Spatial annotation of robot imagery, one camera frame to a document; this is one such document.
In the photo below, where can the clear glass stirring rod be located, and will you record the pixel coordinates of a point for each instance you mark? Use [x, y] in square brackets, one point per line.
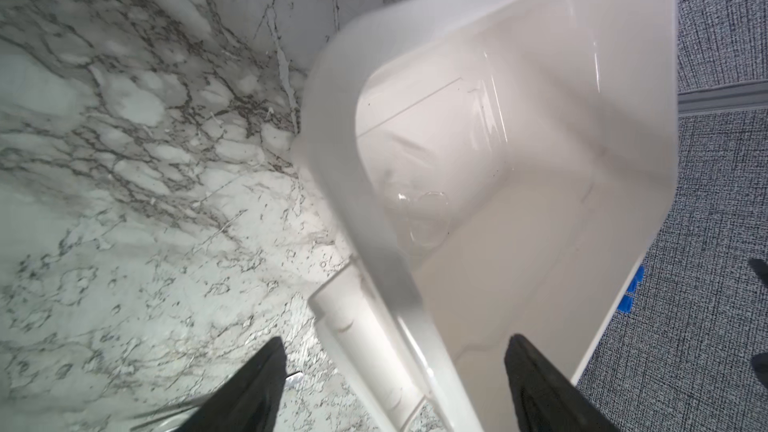
[380, 107]

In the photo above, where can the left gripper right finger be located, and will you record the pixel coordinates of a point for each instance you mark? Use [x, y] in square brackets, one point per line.
[543, 398]

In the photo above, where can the blue-capped test tube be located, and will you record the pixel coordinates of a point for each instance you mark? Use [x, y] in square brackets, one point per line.
[627, 301]

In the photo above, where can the clear plastic funnel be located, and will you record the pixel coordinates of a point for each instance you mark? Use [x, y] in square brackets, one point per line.
[421, 220]

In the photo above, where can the white plastic storage bin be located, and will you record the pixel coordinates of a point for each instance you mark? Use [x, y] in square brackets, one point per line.
[559, 154]

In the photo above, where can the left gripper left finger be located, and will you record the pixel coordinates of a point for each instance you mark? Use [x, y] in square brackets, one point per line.
[249, 401]

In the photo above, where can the metal tweezers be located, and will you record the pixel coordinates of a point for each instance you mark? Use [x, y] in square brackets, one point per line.
[169, 417]

